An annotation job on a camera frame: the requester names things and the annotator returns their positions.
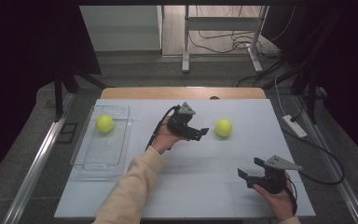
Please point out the yellow tennis ball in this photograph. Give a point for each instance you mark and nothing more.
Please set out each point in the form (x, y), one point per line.
(223, 127)
(104, 123)

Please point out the wooden table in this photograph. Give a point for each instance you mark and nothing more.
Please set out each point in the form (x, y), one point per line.
(167, 93)

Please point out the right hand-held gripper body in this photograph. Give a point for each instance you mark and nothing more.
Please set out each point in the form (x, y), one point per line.
(275, 174)

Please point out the black floor frame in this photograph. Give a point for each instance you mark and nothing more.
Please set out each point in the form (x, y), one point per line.
(67, 133)

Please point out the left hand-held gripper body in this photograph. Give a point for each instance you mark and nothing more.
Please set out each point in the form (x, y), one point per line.
(181, 123)

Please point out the person's left hand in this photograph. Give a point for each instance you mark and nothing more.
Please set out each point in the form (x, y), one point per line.
(164, 138)

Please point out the black stand legs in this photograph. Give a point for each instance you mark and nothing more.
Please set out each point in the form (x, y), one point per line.
(59, 96)
(311, 99)

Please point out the dark curtain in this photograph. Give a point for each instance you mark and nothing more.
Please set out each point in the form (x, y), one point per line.
(28, 62)
(338, 62)

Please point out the white cabinet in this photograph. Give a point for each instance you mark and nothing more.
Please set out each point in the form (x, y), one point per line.
(121, 28)

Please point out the white power strip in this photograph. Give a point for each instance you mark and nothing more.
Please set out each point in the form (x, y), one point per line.
(294, 126)

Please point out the metal floor rail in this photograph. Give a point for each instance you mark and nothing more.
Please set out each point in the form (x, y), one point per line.
(37, 161)
(332, 168)

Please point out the white metal desk frame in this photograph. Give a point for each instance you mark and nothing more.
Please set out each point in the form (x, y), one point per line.
(220, 23)

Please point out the clear plastic container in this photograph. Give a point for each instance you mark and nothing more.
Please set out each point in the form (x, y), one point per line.
(105, 152)

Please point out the person's right hand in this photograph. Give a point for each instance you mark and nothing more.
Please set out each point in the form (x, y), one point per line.
(276, 203)

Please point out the white table cover sheet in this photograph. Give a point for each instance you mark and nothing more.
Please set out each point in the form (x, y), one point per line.
(199, 186)

